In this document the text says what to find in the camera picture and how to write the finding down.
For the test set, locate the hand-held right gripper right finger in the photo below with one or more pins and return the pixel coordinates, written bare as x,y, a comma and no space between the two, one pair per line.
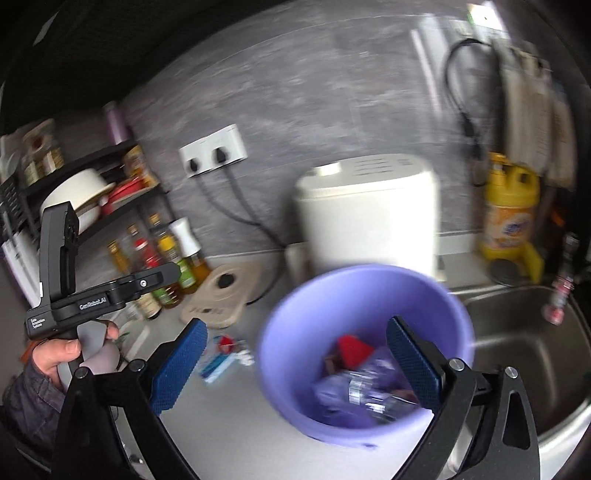
413,364

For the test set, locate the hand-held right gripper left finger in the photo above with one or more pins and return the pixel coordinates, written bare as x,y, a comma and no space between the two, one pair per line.
178,367

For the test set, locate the white paper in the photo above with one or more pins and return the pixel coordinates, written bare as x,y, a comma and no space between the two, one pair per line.
221,362

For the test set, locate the silver foil sheet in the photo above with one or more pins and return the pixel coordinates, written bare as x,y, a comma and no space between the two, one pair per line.
360,392

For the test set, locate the red carton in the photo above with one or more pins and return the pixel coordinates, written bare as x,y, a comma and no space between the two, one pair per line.
353,350

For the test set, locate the purple plastic bucket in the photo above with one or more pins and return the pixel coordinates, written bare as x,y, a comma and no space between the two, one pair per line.
286,369

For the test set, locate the person's left forearm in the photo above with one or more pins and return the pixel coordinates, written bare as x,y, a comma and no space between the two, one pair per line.
27,415

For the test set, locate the person's left hand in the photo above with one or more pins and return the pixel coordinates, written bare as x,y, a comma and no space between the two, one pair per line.
53,360

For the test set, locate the large white pot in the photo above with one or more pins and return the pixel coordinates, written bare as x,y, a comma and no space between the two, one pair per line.
76,189

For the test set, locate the brown cap sauce bottle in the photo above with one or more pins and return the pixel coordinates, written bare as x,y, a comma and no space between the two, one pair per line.
133,235

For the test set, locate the cream induction cooker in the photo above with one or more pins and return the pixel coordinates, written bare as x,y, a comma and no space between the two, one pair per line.
221,295

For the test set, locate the green label bottle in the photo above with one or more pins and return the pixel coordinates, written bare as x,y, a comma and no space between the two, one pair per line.
185,274

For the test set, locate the red cap oil bottle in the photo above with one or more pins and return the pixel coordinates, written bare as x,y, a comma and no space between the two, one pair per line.
154,265

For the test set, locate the red plastic utensils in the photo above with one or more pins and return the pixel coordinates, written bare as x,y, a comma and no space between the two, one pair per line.
129,191

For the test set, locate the clear bottle gold cap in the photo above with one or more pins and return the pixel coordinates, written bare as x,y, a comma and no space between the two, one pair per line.
155,224

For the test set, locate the black kitchen rack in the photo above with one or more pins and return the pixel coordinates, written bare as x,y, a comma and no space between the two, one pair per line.
92,159

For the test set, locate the steel sink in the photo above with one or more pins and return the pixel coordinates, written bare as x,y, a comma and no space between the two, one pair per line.
517,350

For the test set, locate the glass jars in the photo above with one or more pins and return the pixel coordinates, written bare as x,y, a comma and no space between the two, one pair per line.
41,154

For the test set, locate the orange snack packet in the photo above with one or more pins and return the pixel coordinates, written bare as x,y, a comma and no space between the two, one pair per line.
138,166

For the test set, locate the white top oil dispenser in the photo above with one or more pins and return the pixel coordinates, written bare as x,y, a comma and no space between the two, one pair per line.
184,235

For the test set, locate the black sink stopper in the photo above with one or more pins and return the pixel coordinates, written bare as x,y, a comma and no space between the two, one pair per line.
505,272

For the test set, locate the cream air fryer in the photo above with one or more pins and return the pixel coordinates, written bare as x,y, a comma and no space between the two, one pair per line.
369,217

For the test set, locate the small red label bottle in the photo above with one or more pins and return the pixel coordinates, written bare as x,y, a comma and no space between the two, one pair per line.
561,281

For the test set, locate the yellow detergent bottle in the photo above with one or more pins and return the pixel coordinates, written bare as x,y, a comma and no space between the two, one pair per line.
508,217

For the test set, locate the hanging cloth bags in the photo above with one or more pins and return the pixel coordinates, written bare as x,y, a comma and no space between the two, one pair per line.
535,115

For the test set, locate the white wall socket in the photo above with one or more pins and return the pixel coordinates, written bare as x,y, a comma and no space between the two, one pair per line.
228,143
194,157

